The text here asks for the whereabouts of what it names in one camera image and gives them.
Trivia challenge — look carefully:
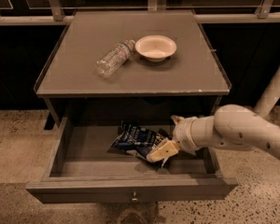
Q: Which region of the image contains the grey cabinet with counter top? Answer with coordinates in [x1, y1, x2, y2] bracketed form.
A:
[35, 10, 231, 123]

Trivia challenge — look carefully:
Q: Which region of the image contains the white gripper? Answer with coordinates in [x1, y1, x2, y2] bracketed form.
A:
[147, 115, 199, 162]

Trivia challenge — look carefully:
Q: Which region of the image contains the white shallow bowl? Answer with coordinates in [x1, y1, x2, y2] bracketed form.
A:
[135, 35, 177, 63]

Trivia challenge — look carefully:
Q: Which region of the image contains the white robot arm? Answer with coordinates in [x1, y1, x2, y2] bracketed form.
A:
[147, 66, 280, 162]

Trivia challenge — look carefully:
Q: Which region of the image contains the metal railing frame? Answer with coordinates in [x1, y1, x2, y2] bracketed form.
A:
[0, 0, 280, 25]

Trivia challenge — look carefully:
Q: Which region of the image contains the small metal drawer knob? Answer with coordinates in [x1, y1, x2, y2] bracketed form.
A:
[131, 191, 139, 203]

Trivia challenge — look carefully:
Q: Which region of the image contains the clear plastic water bottle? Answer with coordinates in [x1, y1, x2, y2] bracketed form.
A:
[95, 40, 135, 78]

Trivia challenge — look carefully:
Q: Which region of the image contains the open grey top drawer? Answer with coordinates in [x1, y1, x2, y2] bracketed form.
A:
[26, 118, 237, 203]

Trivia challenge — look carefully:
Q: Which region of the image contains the blue chip bag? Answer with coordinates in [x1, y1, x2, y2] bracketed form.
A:
[111, 122, 170, 162]

